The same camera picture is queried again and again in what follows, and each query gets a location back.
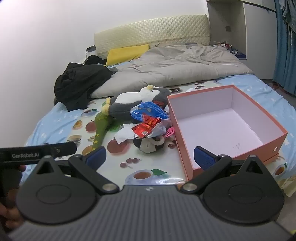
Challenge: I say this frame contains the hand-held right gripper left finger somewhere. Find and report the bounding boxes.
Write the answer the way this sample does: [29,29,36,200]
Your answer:
[35,146,119,194]

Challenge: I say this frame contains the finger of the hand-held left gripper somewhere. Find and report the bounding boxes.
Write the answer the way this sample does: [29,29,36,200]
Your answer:
[44,142,77,160]

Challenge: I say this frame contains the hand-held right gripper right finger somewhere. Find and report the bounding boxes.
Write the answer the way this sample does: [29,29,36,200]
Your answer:
[180,146,266,194]

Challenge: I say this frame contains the orange cardboard box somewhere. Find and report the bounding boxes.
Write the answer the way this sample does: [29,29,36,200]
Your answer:
[167,85,288,181]

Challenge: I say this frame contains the pink hair tie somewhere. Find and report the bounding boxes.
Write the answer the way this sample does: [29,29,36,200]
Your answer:
[165,125,176,139]

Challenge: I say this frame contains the small panda plush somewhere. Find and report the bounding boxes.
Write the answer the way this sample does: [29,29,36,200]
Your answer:
[133,136,166,153]

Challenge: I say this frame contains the clear plastic bag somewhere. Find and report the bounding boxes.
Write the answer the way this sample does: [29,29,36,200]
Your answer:
[148,118,173,139]

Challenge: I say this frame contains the red snack packet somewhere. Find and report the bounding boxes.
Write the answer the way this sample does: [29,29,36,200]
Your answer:
[132,117,162,137]

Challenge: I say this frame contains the blue plastic bag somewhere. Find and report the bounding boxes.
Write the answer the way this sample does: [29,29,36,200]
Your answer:
[131,101,170,123]

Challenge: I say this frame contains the person's left hand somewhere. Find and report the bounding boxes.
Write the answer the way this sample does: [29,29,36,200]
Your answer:
[0,165,26,232]

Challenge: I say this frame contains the fruit print mat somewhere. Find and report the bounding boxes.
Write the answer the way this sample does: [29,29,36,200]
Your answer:
[21,80,292,186]

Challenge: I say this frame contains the green plush stick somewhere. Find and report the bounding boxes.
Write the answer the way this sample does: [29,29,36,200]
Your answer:
[92,110,114,151]

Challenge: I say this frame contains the black jacket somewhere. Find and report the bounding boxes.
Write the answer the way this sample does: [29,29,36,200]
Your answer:
[54,62,118,111]

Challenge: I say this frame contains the grey white penguin plush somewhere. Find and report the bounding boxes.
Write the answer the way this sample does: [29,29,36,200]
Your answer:
[102,85,172,120]

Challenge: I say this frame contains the black cloth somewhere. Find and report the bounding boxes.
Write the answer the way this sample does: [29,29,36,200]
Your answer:
[84,55,107,66]

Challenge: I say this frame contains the grey duvet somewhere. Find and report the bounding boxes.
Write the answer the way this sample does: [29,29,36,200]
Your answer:
[90,45,255,99]

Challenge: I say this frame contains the yellow pillow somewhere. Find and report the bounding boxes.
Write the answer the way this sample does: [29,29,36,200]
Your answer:
[106,44,149,66]

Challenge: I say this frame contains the row of small bottles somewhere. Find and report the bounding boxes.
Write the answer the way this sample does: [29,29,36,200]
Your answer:
[214,40,234,50]

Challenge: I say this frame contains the blue curtain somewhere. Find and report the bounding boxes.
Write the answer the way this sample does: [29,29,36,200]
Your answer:
[273,0,296,95]

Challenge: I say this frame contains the grey wardrobe cabinet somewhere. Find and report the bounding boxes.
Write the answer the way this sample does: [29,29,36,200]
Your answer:
[207,0,275,79]

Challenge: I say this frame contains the cream quilted headboard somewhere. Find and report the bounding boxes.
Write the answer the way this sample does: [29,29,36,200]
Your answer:
[94,14,211,59]

